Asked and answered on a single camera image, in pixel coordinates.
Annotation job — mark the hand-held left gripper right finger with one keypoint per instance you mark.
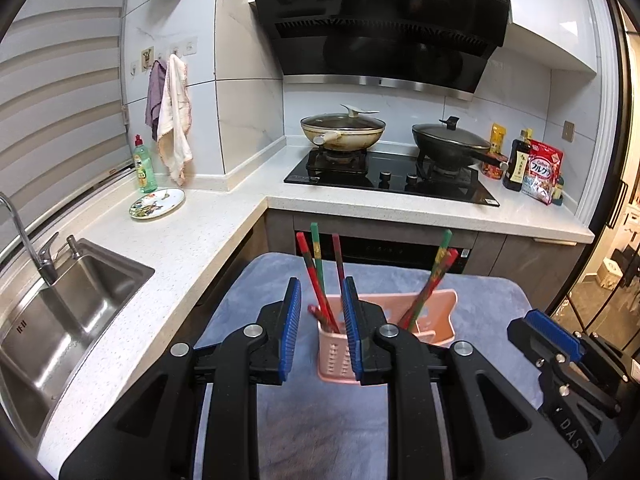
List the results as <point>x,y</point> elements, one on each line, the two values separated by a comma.
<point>351,330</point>

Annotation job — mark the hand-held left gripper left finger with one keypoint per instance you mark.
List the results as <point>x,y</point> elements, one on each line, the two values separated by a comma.
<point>291,330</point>

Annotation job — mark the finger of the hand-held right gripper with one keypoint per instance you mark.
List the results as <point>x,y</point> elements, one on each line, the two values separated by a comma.
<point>552,332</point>
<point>575,387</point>

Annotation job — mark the dark red chopstick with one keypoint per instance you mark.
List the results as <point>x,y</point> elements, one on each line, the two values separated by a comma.
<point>337,255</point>
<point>316,317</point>

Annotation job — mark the pink perforated utensil holder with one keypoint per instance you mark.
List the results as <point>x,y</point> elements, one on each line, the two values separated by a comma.
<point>440,320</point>

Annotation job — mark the green chopstick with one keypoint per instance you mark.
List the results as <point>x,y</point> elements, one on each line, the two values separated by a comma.
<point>315,237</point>
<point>445,247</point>

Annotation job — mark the grey base cabinet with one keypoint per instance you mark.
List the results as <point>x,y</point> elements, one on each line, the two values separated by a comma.
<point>525,260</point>

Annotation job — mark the white storage box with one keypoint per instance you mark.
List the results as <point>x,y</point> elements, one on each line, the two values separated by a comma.
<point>608,272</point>

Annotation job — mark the built-in oven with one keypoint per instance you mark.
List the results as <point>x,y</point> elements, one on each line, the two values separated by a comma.
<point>395,255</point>

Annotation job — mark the blue-grey plush mat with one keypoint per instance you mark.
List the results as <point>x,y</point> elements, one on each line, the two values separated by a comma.
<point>320,425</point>

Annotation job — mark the red white cereal bag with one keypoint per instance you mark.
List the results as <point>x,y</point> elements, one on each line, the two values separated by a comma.
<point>542,170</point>

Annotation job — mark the dark sauce bottle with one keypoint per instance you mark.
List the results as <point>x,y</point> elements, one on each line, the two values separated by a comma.
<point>515,170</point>

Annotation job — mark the black gas cooktop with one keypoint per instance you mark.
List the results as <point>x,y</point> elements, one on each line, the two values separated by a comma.
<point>450,192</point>

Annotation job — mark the red food packet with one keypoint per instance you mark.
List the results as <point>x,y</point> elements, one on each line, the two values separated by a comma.
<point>492,170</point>

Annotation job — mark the decorated plate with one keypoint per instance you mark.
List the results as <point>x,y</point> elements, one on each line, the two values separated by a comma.
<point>157,204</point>

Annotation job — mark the beige wok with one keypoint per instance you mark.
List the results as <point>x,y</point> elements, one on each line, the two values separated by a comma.
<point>350,141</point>

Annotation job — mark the black wok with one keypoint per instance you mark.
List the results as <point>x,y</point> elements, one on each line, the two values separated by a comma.
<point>450,157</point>

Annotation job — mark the yellow food packet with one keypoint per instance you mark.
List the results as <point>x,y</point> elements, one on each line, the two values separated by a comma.
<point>497,137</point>

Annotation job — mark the glass wok lid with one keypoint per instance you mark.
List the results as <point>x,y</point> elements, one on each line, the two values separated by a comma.
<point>340,121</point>

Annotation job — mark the stainless steel sink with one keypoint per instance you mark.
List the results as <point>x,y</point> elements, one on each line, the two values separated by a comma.
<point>75,320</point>

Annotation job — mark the green dish soap bottle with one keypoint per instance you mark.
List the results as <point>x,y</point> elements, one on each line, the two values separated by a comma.
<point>145,170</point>

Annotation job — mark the black wok lid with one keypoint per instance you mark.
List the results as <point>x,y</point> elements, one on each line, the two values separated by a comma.
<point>450,136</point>

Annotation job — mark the sink soap pump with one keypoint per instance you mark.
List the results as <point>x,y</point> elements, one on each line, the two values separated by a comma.
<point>74,250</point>

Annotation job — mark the black framed glass door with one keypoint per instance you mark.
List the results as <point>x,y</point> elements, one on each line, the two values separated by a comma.
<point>620,110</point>

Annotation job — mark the white hanging towel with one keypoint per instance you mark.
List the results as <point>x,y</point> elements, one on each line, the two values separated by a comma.
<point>172,125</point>

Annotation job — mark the chrome faucet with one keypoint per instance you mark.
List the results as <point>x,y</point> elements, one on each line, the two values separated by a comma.
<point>47,265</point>

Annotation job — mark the purple hanging cloth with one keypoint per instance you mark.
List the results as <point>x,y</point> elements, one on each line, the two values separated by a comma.
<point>156,95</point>

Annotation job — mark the black range hood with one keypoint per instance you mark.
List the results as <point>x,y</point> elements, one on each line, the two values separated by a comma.
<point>380,35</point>

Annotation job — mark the window blinds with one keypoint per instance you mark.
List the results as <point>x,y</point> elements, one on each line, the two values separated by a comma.
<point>55,110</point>

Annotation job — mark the wall switch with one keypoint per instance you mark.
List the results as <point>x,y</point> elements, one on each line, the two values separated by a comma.
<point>568,131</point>

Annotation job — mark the white wall socket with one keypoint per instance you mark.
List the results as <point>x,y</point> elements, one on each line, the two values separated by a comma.
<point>190,46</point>

